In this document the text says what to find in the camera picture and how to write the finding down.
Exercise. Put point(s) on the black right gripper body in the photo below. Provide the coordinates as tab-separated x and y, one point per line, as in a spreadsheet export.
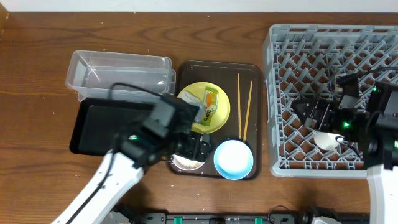
345	122

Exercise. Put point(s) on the brown serving tray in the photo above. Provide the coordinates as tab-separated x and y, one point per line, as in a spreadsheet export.
224	75

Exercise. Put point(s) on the grey dishwasher rack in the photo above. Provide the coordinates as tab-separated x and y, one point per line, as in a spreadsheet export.
302	61

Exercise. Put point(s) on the white napkin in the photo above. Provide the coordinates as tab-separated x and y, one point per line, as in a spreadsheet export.
191	99

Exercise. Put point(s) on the yellow plate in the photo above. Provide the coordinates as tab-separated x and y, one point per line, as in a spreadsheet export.
222	112

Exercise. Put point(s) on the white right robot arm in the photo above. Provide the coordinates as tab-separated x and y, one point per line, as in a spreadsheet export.
374	131

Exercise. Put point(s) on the right wooden chopstick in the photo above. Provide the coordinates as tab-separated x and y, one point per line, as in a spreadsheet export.
247	113

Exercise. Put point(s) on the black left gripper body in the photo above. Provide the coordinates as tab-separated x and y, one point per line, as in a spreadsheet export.
193	146

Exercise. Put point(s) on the clear plastic bin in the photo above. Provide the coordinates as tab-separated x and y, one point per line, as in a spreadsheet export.
91	73

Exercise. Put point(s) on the left wooden chopstick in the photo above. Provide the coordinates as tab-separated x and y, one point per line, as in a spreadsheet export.
239	106

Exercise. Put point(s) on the green snack wrapper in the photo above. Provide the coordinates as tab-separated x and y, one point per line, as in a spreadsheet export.
210	104

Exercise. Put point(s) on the wooden chopstick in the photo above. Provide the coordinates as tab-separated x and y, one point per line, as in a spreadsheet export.
239	106
247	113

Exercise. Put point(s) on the black rail at table edge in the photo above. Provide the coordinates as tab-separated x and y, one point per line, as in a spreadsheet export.
278	215

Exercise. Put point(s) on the pink white bowl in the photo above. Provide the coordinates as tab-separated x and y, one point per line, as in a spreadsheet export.
185	164

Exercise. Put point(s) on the black waste tray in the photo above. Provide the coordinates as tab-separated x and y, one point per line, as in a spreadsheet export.
104	124

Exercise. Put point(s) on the blue bowl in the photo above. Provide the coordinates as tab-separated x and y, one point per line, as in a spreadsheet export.
233	159

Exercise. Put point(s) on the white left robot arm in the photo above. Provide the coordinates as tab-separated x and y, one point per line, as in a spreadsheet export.
124	166

